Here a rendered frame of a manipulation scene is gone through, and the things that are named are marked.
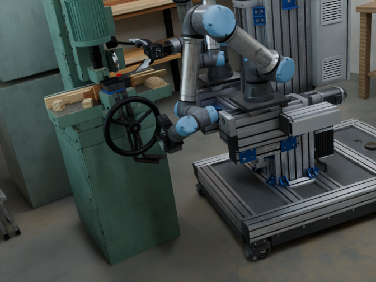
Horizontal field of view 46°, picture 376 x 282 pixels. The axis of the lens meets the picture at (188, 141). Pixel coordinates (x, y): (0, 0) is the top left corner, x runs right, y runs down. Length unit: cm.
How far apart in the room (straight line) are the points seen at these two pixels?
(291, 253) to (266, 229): 22
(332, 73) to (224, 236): 108
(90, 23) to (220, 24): 71
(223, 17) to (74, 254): 164
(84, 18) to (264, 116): 97
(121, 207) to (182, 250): 43
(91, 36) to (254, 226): 122
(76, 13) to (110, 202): 95
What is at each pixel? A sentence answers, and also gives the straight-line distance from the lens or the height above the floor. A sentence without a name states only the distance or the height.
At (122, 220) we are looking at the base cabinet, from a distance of 246.
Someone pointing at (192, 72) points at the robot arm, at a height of 105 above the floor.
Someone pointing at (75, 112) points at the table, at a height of 90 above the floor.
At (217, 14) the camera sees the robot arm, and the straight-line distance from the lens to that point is 175.
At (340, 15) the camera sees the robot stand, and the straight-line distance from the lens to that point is 247.
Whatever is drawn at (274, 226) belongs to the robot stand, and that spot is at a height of 19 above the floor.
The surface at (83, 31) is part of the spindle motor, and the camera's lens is 222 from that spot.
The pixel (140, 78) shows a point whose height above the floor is 93.
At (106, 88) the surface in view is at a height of 99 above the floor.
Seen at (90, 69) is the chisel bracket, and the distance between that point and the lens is 236.
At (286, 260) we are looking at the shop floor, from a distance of 243.
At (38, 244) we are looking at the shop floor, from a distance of 296.
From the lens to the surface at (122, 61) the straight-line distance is 254.
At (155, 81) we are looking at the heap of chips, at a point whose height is 93.
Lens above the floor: 154
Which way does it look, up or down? 24 degrees down
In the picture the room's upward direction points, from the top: 8 degrees counter-clockwise
